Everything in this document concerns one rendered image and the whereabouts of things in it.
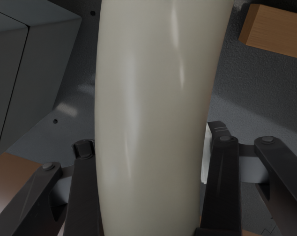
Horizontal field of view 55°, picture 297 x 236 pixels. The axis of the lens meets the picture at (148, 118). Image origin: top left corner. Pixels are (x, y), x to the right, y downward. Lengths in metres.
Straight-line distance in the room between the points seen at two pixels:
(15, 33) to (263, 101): 0.84
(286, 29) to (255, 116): 0.35
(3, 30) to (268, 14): 0.70
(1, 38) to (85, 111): 0.59
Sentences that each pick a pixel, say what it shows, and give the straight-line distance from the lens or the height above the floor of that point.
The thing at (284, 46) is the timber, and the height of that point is 0.14.
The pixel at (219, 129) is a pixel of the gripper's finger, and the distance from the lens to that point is 0.17.
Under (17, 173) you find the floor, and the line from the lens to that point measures 1.45.
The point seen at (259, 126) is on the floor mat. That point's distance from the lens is 1.16.
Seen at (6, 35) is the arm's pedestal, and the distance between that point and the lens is 0.65.
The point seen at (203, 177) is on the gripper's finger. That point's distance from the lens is 0.16.
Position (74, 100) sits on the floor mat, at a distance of 1.15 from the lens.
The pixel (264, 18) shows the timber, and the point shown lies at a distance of 0.94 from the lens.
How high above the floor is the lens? 1.04
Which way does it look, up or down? 67 degrees down
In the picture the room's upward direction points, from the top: 166 degrees counter-clockwise
